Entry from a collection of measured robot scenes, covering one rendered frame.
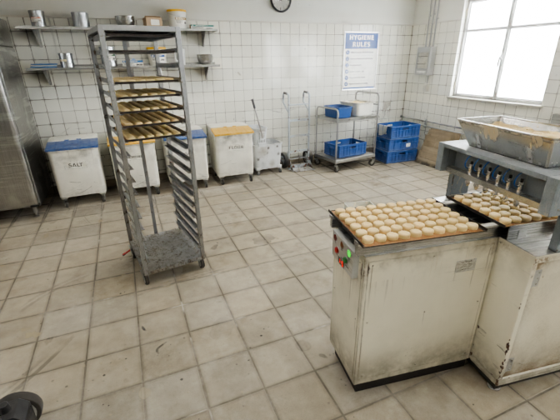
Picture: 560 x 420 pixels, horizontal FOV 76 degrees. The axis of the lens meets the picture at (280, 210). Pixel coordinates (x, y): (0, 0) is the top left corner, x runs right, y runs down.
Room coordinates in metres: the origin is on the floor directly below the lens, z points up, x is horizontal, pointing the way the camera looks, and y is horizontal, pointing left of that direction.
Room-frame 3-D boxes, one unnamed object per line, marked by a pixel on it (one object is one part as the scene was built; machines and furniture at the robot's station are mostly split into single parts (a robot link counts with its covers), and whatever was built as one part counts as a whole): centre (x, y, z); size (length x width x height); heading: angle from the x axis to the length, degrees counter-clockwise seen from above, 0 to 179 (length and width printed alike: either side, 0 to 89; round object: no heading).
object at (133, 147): (4.58, 1.89, 0.38); 0.64 x 0.54 x 0.77; 23
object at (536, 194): (1.69, -1.15, 1.01); 0.72 x 0.33 x 0.34; 14
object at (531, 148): (1.69, -1.15, 1.25); 0.56 x 0.29 x 0.14; 14
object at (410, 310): (1.57, -0.66, 0.45); 0.70 x 0.34 x 0.90; 104
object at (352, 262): (1.49, -0.31, 0.77); 0.24 x 0.04 x 0.14; 14
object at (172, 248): (2.70, 0.99, 0.93); 0.64 x 0.51 x 1.78; 31
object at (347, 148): (5.67, -1.06, 0.29); 0.56 x 0.38 x 0.20; 120
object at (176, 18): (5.06, 1.25, 2.09); 0.25 x 0.24 x 0.21; 22
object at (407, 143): (5.97, -1.97, 0.30); 0.60 x 0.40 x 0.20; 112
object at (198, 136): (4.83, 1.29, 0.38); 0.64 x 0.54 x 0.77; 22
